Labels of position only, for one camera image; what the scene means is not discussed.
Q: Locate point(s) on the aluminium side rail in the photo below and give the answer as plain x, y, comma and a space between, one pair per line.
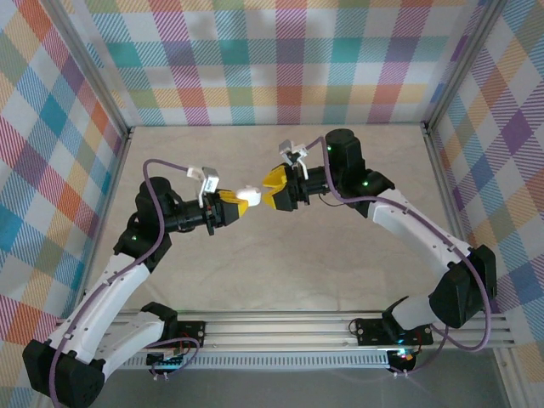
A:
444, 191

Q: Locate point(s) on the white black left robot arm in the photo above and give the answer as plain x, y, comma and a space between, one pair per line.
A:
123, 285

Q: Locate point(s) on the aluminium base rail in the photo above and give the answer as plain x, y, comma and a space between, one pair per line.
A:
276, 329

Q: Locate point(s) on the white earbud charging case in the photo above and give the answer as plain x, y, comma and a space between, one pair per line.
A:
248, 196

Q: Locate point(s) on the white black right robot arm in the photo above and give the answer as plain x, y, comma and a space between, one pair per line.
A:
408, 229

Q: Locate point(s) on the aluminium frame post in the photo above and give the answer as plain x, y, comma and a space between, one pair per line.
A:
463, 64
90, 64

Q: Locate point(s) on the circuit board with green lights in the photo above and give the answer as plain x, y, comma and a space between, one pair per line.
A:
163, 362

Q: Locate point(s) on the circuit board with yellow part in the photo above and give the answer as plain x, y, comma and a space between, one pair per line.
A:
404, 356

